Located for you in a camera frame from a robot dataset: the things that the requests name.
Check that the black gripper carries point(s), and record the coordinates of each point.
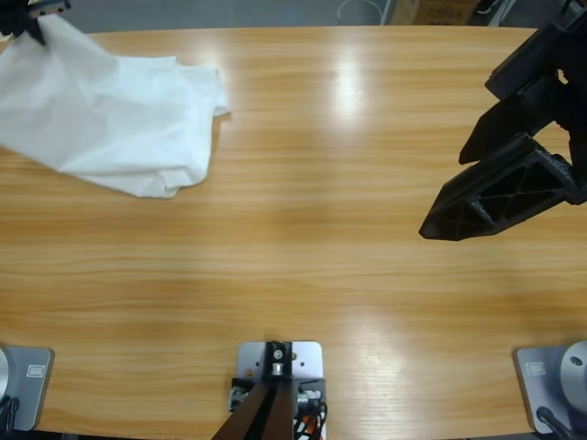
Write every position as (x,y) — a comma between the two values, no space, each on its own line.
(578,91)
(11,16)

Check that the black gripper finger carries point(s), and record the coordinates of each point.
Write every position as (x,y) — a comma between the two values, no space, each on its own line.
(463,220)

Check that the white t-shirt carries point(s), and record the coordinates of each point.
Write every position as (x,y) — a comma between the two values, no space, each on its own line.
(91,114)

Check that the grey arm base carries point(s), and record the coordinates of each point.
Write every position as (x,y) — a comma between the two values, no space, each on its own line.
(27,380)
(550,371)

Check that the brown cardboard box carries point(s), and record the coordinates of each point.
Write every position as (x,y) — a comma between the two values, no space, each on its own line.
(435,9)

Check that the black camera bracket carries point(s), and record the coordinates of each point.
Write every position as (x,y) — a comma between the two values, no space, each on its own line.
(50,5)

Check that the white chair frame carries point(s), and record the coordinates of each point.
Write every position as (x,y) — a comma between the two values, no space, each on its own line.
(500,11)

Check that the grey camera mount plate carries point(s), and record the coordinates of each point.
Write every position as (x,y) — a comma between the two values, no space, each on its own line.
(307,362)

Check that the black electronics bracket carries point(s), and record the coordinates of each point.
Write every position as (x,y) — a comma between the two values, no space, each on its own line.
(316,382)

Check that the dark camera post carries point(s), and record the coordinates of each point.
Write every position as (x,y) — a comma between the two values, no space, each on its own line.
(270,403)

